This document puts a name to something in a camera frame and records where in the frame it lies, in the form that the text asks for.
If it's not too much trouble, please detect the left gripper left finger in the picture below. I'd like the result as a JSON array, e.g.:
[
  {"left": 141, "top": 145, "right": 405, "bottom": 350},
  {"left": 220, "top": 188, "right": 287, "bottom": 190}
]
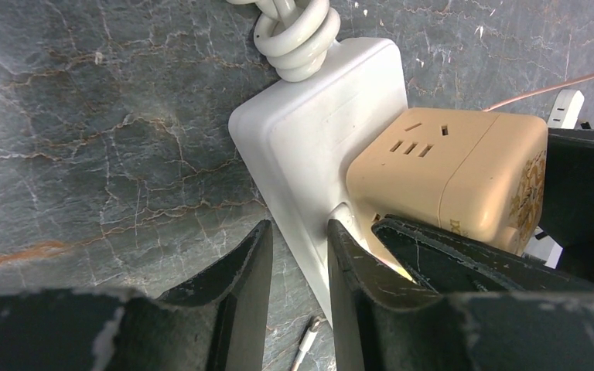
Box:
[{"left": 0, "top": 220, "right": 273, "bottom": 370}]

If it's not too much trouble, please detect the small white power strip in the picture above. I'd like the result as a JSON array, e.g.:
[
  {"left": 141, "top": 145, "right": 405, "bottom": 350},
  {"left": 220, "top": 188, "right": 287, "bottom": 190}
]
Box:
[{"left": 547, "top": 89, "right": 585, "bottom": 129}]

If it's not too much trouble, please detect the large white power strip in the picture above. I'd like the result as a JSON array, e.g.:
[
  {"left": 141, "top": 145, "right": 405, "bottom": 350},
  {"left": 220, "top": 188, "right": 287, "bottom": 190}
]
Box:
[{"left": 228, "top": 37, "right": 408, "bottom": 317}]

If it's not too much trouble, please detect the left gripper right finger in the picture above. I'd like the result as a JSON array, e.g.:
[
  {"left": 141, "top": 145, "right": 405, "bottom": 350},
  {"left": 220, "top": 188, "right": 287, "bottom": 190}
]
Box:
[{"left": 327, "top": 220, "right": 594, "bottom": 370}]

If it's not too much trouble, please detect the tan cube adapter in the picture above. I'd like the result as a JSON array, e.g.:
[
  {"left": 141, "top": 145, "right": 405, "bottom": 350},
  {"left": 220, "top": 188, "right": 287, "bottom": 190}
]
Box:
[{"left": 346, "top": 107, "right": 548, "bottom": 274}]

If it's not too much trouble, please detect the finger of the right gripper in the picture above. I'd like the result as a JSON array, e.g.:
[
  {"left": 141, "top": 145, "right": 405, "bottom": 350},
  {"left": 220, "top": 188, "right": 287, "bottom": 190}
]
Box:
[
  {"left": 539, "top": 128, "right": 594, "bottom": 283},
  {"left": 371, "top": 215, "right": 594, "bottom": 294}
]

